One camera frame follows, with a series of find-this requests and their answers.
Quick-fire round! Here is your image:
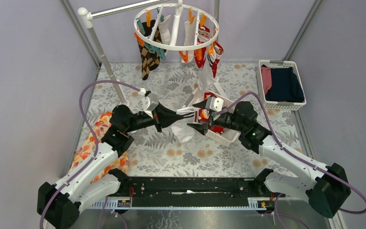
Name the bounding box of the pink folded cloth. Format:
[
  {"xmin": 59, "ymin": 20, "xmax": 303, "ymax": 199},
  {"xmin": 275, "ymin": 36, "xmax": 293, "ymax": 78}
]
[{"xmin": 261, "ymin": 65, "xmax": 272, "ymax": 95}]

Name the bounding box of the floral patterned table mat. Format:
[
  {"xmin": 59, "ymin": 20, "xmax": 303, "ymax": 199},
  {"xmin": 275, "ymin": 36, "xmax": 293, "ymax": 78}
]
[{"xmin": 111, "ymin": 62, "xmax": 305, "ymax": 177}]

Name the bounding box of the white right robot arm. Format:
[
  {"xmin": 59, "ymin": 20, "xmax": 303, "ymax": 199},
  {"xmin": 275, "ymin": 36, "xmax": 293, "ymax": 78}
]
[{"xmin": 189, "ymin": 97, "xmax": 351, "ymax": 219}]

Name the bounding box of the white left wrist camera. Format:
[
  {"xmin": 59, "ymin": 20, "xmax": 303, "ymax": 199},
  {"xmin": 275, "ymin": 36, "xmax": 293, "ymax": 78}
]
[{"xmin": 138, "ymin": 88, "xmax": 159, "ymax": 118}]

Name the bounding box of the brown argyle sock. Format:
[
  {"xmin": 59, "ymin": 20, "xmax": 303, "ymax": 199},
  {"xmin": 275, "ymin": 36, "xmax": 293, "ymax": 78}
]
[{"xmin": 134, "ymin": 20, "xmax": 162, "ymax": 81}]

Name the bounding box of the small red hanging sock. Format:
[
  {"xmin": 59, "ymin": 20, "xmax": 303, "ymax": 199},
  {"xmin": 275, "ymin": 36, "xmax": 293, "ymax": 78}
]
[{"xmin": 211, "ymin": 42, "xmax": 224, "ymax": 79}]

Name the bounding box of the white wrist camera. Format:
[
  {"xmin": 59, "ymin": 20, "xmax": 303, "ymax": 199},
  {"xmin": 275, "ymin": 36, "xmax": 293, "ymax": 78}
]
[
  {"xmin": 205, "ymin": 96, "xmax": 224, "ymax": 112},
  {"xmin": 138, "ymin": 88, "xmax": 159, "ymax": 118}
]

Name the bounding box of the white round clip hanger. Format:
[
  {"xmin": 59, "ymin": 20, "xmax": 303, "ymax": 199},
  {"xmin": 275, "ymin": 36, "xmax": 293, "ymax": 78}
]
[{"xmin": 133, "ymin": 0, "xmax": 220, "ymax": 51}]

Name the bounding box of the white sock with black stripes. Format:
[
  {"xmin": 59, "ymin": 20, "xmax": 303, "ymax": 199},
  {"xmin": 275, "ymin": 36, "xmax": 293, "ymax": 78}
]
[{"xmin": 197, "ymin": 52, "xmax": 216, "ymax": 92}]

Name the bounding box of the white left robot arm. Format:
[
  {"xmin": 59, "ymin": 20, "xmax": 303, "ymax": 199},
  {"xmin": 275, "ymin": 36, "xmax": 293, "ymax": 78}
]
[{"xmin": 37, "ymin": 104, "xmax": 195, "ymax": 229}]

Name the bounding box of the red dotted sock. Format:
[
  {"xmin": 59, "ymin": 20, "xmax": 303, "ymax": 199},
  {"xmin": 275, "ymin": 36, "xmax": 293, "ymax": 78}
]
[{"xmin": 209, "ymin": 125, "xmax": 224, "ymax": 135}]

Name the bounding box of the white sock basket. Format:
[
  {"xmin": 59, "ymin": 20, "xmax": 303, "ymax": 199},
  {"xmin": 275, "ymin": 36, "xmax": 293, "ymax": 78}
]
[{"xmin": 182, "ymin": 88, "xmax": 240, "ymax": 146}]

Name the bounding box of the orange floral cloth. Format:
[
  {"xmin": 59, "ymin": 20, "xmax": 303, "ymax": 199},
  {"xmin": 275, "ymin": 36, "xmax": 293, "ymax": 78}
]
[{"xmin": 69, "ymin": 111, "xmax": 129, "ymax": 183}]

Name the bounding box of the silver drying rack frame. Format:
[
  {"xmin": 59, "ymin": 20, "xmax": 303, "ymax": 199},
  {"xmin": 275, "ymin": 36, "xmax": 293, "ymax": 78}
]
[{"xmin": 77, "ymin": 0, "xmax": 231, "ymax": 108}]

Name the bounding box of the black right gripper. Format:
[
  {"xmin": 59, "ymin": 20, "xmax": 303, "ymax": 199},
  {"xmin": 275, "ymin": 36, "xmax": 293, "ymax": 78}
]
[{"xmin": 187, "ymin": 98, "xmax": 245, "ymax": 136}]

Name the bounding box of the red white hanging sock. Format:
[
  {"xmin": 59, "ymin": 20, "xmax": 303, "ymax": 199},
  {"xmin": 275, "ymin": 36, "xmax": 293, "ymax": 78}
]
[{"xmin": 194, "ymin": 26, "xmax": 211, "ymax": 69}]

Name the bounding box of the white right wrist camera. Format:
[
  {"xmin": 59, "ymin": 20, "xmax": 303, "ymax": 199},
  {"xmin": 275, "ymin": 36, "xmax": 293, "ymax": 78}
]
[{"xmin": 205, "ymin": 96, "xmax": 224, "ymax": 112}]

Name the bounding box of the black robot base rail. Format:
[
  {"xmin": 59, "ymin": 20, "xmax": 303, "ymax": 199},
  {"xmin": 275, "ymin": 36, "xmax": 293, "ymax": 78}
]
[{"xmin": 109, "ymin": 177, "xmax": 278, "ymax": 211}]

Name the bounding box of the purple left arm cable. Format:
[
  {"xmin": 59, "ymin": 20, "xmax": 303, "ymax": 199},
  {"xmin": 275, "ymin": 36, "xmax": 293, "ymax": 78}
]
[{"xmin": 39, "ymin": 80, "xmax": 142, "ymax": 229}]

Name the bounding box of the orange clothes clip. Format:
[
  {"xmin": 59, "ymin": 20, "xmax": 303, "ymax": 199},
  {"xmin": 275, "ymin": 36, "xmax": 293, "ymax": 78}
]
[
  {"xmin": 206, "ymin": 43, "xmax": 216, "ymax": 58},
  {"xmin": 179, "ymin": 51, "xmax": 189, "ymax": 63}
]

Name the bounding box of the white basket with dark clothes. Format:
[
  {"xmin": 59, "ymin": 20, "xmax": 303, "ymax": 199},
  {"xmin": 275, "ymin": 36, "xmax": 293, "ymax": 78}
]
[{"xmin": 257, "ymin": 60, "xmax": 306, "ymax": 111}]

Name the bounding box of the dark navy folded cloth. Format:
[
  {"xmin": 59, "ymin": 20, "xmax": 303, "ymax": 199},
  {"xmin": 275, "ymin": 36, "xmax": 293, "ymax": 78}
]
[{"xmin": 265, "ymin": 67, "xmax": 305, "ymax": 103}]

